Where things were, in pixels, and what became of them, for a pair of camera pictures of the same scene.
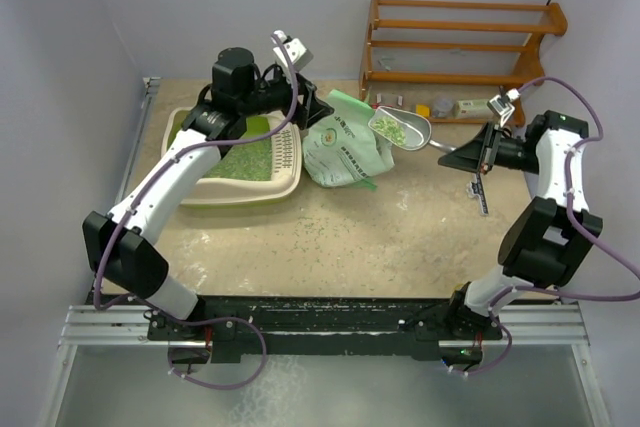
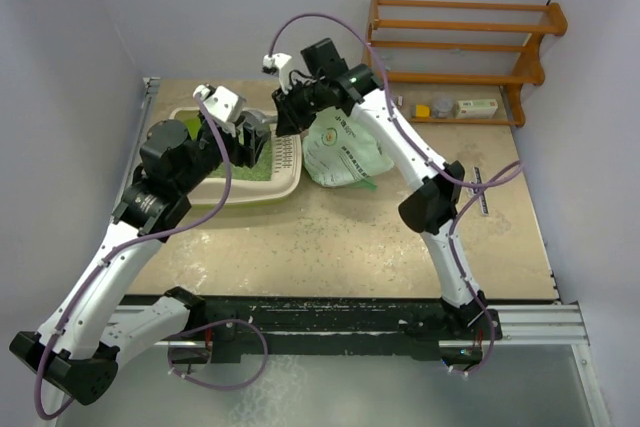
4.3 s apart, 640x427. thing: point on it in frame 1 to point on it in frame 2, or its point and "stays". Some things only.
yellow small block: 423,110 stays
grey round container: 441,106 stays
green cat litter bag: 344,150 stays
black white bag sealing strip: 476,189 stays
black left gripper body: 299,115 to 236,152
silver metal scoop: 404,129 to 255,119
